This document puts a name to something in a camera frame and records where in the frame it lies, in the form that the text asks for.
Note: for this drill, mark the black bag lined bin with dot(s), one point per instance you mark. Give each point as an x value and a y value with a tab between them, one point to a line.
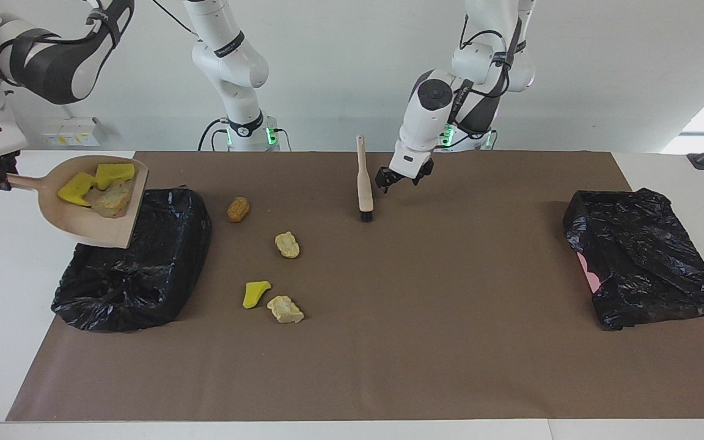
132	287

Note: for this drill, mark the brown table mat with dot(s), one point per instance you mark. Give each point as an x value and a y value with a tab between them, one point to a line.
388	379

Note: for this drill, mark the black bag pink bin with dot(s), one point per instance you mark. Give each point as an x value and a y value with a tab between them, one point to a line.
645	263

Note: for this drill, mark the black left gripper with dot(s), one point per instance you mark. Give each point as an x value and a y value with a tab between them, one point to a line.
404	178

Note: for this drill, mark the beige sponge chunk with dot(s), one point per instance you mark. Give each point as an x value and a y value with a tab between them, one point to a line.
113	198
285	309
287	245

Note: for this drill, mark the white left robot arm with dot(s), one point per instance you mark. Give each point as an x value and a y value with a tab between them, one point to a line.
425	122

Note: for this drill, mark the yellow sponge piece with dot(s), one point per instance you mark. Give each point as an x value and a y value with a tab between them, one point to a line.
255	293
76	189
113	174

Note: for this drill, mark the white wall socket box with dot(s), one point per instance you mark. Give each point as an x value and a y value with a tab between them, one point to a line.
71	131

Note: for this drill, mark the beige brush black bristles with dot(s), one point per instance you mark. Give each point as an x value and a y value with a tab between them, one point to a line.
364	183

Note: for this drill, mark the brown oval sponge piece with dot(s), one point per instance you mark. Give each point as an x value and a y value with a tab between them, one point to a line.
238	209

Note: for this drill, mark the beige plastic dustpan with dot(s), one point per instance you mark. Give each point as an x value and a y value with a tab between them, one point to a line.
101	226

